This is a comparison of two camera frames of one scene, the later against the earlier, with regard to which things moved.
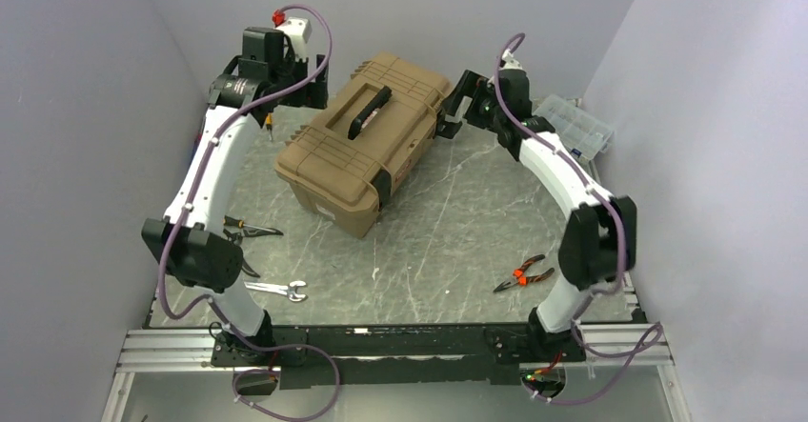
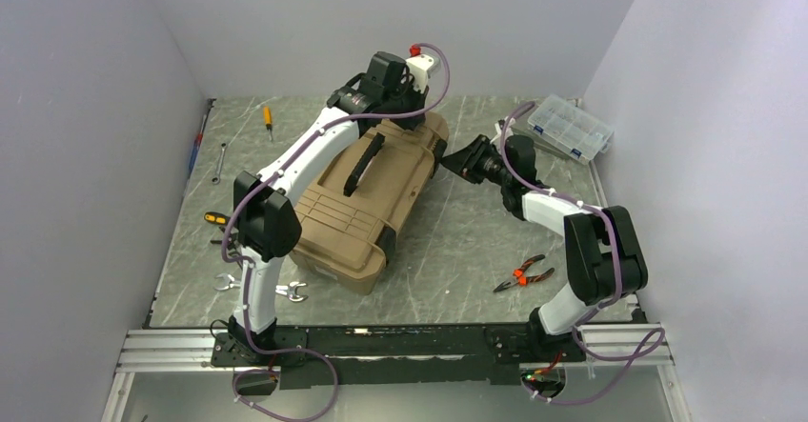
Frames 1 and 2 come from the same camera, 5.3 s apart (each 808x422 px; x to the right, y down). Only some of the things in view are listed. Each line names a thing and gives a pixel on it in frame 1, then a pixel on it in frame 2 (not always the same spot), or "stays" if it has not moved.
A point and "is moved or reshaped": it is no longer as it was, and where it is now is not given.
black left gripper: (312, 96) -> (419, 100)
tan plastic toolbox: (339, 164) is moved or reshaped
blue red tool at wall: (198, 139) stays
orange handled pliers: (520, 276) stays
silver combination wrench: (290, 290) stays
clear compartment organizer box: (581, 133) stays
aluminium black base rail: (333, 353) stays
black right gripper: (474, 87) -> (466, 159)
